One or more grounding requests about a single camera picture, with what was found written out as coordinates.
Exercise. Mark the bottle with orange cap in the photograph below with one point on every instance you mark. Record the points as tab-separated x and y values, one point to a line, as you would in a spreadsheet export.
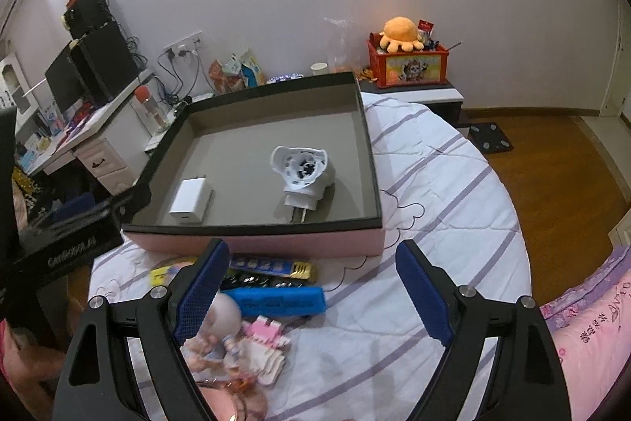
150	108

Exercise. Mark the white plug-in device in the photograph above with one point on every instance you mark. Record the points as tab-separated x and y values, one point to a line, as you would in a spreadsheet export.
301	172

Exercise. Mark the orange snack bag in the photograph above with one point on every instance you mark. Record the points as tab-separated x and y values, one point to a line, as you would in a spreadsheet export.
222	75

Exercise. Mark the blue snack bag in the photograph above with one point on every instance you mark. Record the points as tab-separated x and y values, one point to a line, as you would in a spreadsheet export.
250	73

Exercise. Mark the black monitor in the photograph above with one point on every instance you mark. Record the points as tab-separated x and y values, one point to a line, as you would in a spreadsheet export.
64	83

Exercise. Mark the pink box with black rim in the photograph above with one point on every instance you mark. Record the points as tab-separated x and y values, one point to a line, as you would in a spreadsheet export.
276	125

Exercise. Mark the white pink building block model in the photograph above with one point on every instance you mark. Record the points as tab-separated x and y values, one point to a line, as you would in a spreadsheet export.
263	364

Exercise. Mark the rose gold round jar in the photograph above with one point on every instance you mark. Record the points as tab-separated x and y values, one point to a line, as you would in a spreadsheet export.
246	407

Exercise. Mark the clear plastic bag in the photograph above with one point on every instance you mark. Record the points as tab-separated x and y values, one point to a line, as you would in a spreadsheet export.
340	46

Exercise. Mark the pig figurine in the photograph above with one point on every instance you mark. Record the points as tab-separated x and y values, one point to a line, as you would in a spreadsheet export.
226	315

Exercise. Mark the red storage box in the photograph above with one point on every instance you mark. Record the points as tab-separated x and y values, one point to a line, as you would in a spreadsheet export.
414	68

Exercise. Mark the black computer tower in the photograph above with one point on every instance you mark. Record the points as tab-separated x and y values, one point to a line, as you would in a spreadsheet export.
106	63

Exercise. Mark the blue highlighter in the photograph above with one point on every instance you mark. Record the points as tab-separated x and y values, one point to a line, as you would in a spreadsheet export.
281	301

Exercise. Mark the wet wipes pack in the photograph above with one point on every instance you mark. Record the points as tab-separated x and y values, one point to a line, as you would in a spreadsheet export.
285	78

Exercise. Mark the paper cup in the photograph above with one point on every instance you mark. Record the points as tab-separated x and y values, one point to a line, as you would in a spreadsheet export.
319	70

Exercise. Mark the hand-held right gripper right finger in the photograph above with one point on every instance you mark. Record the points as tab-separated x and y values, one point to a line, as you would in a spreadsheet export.
424	297

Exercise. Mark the blue and gold flat box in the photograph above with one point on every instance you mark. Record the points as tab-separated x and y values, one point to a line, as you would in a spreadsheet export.
276	267

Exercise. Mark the white striped quilt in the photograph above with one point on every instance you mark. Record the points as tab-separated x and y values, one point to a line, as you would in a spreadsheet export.
443	204

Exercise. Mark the white wall socket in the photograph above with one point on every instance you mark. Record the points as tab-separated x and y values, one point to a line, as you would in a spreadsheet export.
185	42

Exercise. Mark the yellow highlighter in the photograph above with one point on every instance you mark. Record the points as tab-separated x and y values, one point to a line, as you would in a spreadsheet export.
165	274

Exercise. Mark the white glass-door cabinet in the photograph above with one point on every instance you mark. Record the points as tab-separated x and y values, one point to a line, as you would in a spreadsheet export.
10	85

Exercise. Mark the black rhinestone hair clip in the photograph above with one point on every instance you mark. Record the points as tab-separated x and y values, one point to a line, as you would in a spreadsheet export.
256	281

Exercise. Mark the orange octopus plush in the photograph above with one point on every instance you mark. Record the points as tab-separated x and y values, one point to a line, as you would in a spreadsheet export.
402	34

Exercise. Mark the pink printed blanket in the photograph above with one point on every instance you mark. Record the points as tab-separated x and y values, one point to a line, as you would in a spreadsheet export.
591	342

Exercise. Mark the black bathroom scale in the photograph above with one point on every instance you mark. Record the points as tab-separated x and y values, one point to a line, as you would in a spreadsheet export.
490	137

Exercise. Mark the white door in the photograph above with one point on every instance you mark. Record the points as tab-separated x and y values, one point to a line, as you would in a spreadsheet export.
616	66

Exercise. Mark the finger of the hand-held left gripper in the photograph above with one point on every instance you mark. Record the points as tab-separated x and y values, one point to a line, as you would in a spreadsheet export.
130	204

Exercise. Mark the white charger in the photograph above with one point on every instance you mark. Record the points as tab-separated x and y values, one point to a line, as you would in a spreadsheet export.
191	200

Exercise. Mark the white desk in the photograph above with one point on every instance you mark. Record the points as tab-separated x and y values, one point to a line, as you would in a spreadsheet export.
106	120

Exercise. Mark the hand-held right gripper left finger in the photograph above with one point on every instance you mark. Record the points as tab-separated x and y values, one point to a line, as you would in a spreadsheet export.
202	288

